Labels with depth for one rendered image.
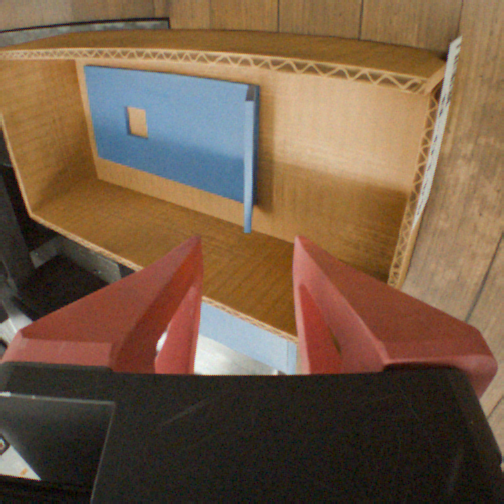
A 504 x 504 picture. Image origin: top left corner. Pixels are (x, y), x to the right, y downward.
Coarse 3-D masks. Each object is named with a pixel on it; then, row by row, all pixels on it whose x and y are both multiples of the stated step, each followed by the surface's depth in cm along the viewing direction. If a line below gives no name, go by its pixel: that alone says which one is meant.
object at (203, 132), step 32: (96, 96) 26; (128, 96) 24; (160, 96) 23; (192, 96) 21; (224, 96) 20; (256, 96) 19; (96, 128) 27; (128, 128) 26; (160, 128) 24; (192, 128) 23; (224, 128) 21; (256, 128) 20; (128, 160) 27; (160, 160) 25; (192, 160) 24; (224, 160) 23; (256, 160) 22; (224, 192) 24; (256, 192) 23
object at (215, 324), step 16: (208, 320) 29; (224, 320) 28; (240, 320) 27; (208, 336) 30; (224, 336) 29; (240, 336) 28; (256, 336) 27; (272, 336) 26; (240, 352) 29; (256, 352) 28; (272, 352) 27; (288, 352) 22; (288, 368) 23
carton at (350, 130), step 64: (0, 64) 21; (64, 64) 25; (128, 64) 23; (192, 64) 21; (256, 64) 12; (320, 64) 11; (384, 64) 11; (448, 64) 12; (64, 128) 27; (320, 128) 19; (384, 128) 17; (64, 192) 29; (128, 192) 29; (192, 192) 26; (320, 192) 21; (384, 192) 19; (128, 256) 23; (256, 256) 22; (384, 256) 20; (256, 320) 18
